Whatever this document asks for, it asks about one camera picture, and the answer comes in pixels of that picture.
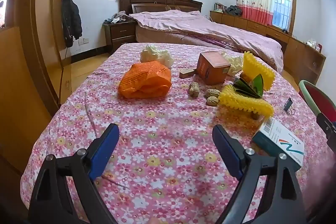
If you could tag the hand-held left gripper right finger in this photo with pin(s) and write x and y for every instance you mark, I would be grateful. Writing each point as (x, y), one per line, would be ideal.
(227, 153)

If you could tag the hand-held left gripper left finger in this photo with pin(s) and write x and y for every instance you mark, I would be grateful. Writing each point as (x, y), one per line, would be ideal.
(103, 153)

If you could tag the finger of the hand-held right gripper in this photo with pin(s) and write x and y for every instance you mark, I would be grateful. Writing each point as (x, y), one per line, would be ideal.
(328, 125)

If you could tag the red bin with green rim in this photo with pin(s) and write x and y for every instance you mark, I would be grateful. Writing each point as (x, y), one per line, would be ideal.
(323, 100)

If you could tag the orange cardboard box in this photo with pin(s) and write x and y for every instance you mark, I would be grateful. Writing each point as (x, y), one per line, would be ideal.
(214, 71)

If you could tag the orange mesh bag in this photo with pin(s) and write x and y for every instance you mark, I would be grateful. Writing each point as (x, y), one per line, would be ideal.
(144, 79)

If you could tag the thin wooden skewer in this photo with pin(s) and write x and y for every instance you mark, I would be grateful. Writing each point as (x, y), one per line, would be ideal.
(115, 181)

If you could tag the black binder clip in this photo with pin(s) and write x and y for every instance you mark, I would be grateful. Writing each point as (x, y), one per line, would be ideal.
(288, 104)

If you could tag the white teal medicine box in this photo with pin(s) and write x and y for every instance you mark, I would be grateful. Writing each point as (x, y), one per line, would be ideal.
(275, 140)

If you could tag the yellow foam net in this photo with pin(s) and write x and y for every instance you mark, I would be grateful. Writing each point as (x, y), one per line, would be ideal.
(256, 69)
(244, 103)

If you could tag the walnut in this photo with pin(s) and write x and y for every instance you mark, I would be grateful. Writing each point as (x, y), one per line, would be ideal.
(194, 89)
(212, 93)
(212, 101)

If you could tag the pink floral tablecloth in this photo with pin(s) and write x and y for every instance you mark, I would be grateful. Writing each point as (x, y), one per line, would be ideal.
(157, 121)

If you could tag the green mosquito coil box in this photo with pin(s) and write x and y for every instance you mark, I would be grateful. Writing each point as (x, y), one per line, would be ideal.
(249, 87)

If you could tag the small red box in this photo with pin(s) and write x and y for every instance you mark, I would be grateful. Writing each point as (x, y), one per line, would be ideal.
(319, 47)

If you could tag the long wooden cabinet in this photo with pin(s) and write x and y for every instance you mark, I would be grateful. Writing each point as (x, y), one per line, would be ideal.
(296, 50)

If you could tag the white tissue pack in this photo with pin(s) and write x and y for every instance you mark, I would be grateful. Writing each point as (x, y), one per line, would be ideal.
(311, 43)

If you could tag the wooden block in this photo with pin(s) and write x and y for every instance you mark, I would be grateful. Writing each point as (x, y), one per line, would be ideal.
(187, 73)

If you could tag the white foam net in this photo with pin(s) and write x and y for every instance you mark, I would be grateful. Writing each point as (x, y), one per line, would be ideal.
(155, 54)
(235, 64)

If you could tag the wooden wardrobe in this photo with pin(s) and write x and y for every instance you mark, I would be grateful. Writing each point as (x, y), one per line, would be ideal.
(23, 69)

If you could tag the dark wooden nightstand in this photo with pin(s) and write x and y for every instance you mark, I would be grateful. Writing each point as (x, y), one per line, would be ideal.
(119, 33)

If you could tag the pink blanket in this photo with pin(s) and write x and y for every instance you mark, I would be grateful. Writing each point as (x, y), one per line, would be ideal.
(210, 27)

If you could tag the barred window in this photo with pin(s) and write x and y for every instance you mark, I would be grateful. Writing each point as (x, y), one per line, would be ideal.
(282, 3)

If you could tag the small heap of clothes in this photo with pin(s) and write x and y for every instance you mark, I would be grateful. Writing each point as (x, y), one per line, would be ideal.
(115, 18)

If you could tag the black jacket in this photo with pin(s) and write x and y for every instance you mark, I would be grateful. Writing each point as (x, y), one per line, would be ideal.
(71, 19)

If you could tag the dark cloth bundle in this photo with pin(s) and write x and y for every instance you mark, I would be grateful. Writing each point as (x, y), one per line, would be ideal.
(234, 11)

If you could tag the wall socket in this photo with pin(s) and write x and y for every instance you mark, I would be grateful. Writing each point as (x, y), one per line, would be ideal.
(84, 41)

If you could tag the small picture frame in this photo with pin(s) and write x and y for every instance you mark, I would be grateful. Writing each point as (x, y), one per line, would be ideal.
(220, 7)

